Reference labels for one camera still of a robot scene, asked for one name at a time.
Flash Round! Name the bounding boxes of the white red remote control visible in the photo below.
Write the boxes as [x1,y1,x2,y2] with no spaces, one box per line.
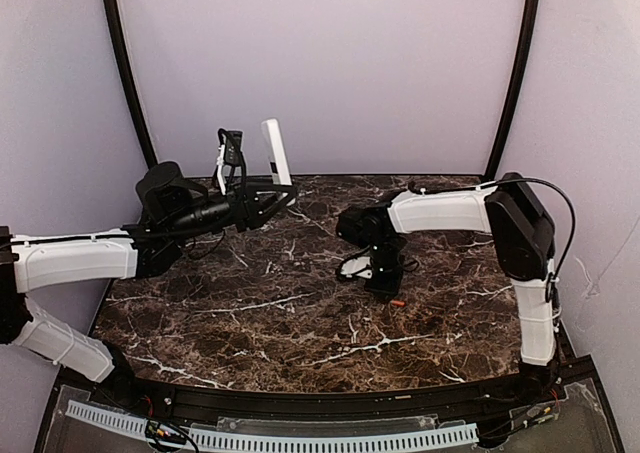
[261,118,292,186]

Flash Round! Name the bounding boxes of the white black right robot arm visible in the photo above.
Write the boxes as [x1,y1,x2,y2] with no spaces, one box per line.
[336,172,567,369]

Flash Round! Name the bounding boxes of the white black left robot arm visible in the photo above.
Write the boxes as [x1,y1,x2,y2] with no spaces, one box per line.
[1,159,297,384]

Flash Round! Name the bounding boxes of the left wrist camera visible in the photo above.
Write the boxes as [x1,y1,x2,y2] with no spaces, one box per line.
[218,128,243,167]

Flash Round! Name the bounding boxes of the white slotted cable duct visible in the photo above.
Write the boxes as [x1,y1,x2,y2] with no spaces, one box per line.
[65,400,479,452]

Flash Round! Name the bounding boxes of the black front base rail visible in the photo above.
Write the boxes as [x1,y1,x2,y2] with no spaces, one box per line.
[89,357,596,427]

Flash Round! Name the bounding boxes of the black right frame post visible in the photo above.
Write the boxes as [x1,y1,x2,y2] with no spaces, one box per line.
[483,0,539,180]

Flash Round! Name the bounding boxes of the black frame post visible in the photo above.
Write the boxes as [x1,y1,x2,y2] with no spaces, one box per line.
[483,0,539,180]
[102,0,158,168]

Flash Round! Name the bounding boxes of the black left frame post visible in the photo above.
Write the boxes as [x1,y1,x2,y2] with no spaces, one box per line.
[102,0,158,168]

